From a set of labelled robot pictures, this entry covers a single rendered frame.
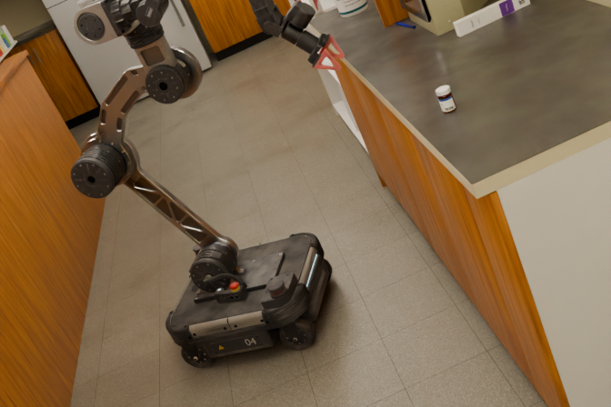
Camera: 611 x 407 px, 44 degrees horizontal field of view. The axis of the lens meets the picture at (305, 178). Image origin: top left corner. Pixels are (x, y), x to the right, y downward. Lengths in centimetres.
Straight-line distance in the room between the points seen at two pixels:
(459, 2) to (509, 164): 108
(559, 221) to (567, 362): 40
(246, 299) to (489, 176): 156
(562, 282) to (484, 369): 81
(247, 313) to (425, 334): 68
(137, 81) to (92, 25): 48
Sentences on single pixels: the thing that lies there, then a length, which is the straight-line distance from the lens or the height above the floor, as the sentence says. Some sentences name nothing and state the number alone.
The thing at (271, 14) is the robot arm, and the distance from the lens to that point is 235.
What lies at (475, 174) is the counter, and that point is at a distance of 174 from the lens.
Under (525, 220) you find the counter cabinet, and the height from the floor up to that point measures 80.
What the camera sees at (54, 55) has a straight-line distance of 776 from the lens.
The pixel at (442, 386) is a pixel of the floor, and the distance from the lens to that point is 266.
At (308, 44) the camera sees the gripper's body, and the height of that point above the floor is 116.
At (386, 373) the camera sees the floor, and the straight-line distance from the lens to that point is 279.
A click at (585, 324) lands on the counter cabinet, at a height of 45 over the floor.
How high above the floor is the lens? 176
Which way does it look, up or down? 24 degrees down
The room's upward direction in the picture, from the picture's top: 25 degrees counter-clockwise
